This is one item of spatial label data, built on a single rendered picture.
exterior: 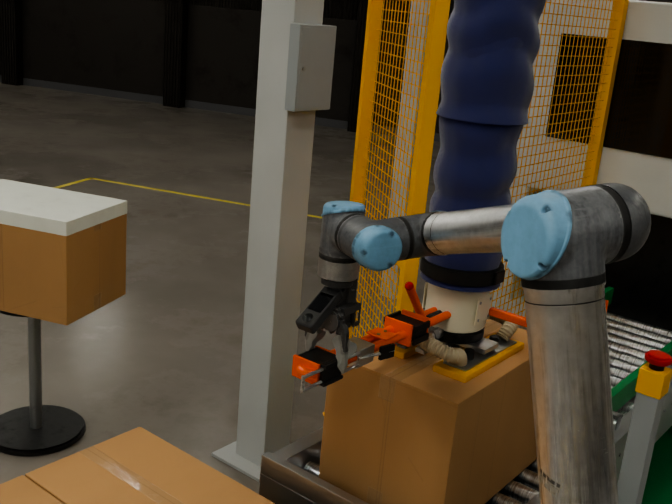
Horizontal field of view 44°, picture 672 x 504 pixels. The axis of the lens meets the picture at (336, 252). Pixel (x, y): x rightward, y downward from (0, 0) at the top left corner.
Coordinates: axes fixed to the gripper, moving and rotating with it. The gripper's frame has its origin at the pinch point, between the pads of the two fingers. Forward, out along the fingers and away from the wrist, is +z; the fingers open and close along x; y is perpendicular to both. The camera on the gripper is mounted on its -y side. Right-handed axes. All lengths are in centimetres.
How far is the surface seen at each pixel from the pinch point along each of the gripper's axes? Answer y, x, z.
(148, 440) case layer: 10, 72, 54
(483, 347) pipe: 56, -10, 8
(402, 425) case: 30.1, -3.9, 25.0
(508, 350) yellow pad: 67, -13, 11
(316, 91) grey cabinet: 98, 90, -45
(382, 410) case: 30.0, 2.6, 23.2
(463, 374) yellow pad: 42.8, -12.4, 11.4
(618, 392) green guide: 139, -23, 44
